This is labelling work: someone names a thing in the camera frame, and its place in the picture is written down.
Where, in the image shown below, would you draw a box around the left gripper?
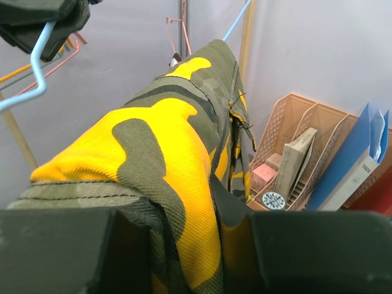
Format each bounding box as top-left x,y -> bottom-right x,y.
1,0 -> 91,62

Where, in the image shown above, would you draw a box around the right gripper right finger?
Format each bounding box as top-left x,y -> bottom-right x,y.
210,176 -> 391,293

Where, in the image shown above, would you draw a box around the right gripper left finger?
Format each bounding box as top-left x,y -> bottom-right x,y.
1,208 -> 152,293

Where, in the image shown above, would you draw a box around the yellow hanger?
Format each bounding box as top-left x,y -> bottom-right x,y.
0,45 -> 69,83

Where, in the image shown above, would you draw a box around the blue wire hanger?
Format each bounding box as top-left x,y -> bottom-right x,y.
0,0 -> 252,113

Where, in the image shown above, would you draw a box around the pink wire hanger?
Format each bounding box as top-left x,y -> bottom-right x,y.
12,0 -> 193,96

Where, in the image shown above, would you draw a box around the olive yellow patterned trousers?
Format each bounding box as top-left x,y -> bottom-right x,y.
9,39 -> 254,293

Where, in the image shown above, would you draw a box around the round blue patterned tin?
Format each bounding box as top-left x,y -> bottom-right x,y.
261,192 -> 285,211

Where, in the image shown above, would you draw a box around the pink cube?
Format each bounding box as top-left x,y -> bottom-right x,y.
251,164 -> 277,196

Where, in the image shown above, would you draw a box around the tan cube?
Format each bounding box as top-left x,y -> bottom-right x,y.
265,153 -> 282,172

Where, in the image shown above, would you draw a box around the wooden block book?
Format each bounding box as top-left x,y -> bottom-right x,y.
274,127 -> 317,204

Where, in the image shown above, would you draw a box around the red folder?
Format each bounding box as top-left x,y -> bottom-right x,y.
349,168 -> 391,217

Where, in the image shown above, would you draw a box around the blue folder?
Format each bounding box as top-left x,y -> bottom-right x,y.
305,104 -> 390,211

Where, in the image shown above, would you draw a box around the peach desk organizer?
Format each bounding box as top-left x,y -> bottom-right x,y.
249,94 -> 391,211

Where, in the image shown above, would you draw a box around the wooden clothes rack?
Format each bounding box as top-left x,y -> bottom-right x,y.
1,1 -> 255,169

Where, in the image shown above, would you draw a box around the aluminium frame post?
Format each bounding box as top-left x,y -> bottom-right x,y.
178,0 -> 192,59

